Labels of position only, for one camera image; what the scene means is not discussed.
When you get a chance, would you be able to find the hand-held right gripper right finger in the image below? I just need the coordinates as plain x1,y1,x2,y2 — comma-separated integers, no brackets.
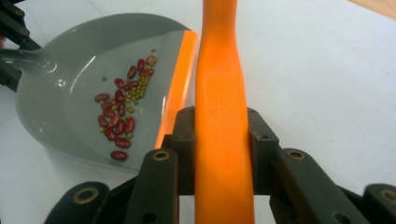
247,106,372,224

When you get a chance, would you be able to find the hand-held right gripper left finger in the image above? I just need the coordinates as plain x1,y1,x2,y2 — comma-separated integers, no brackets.
122,105,197,224

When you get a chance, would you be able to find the pile of red and green beans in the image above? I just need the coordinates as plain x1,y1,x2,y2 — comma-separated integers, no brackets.
93,47,159,162

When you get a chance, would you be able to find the grey dustpan with orange edge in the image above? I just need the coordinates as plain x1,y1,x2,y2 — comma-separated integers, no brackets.
0,12,200,174

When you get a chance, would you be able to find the orange-handled grey brush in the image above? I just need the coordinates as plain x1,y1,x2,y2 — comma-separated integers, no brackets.
193,0,257,224

